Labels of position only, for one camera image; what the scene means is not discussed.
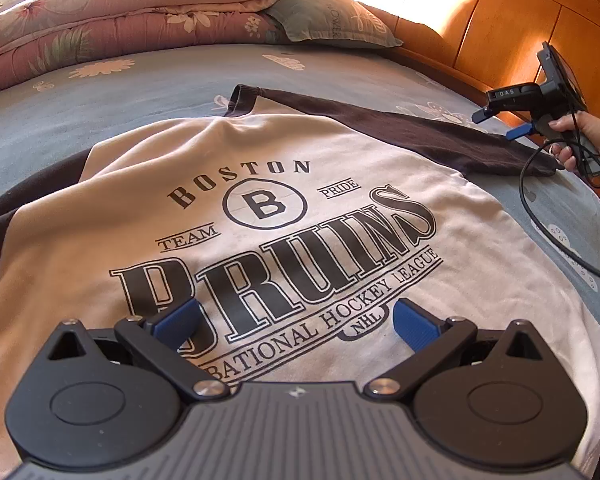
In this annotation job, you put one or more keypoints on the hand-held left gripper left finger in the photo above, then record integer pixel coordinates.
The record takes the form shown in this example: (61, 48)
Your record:
(177, 322)

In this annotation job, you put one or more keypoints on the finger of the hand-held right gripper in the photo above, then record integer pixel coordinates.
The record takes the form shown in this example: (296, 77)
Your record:
(519, 132)
(481, 115)

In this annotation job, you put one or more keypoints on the pink floral folded quilt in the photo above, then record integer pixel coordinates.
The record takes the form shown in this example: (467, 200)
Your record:
(105, 25)

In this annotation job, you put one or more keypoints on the person's right hand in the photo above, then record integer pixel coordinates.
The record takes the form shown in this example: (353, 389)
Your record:
(597, 135)

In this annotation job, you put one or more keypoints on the wooden headboard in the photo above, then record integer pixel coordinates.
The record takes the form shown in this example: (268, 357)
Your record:
(480, 15)

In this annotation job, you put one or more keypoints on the blue-green floral pillow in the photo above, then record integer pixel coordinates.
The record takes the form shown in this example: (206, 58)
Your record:
(330, 17)

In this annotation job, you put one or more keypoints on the beige sweatshirt with dark sleeves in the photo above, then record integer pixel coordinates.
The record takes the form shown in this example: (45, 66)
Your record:
(330, 170)

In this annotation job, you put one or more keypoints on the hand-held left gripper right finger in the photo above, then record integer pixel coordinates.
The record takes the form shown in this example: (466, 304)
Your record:
(415, 327)

